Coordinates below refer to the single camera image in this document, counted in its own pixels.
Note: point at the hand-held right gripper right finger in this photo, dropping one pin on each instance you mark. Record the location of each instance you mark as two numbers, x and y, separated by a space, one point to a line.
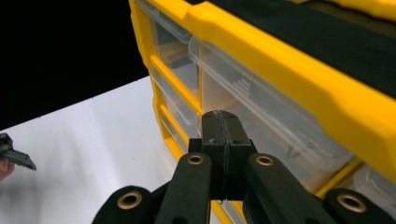
236 146

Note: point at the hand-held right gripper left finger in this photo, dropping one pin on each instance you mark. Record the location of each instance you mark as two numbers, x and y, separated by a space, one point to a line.
214 137

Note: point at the clear plastic pulled drawer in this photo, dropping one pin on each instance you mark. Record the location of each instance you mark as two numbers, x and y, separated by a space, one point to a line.
280 124

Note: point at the yellow drawer organizer cabinet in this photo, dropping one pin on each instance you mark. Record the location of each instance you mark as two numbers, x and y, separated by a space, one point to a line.
280 62

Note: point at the set of clear cabinet drawers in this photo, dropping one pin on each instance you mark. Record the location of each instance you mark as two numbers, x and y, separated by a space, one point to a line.
177 53

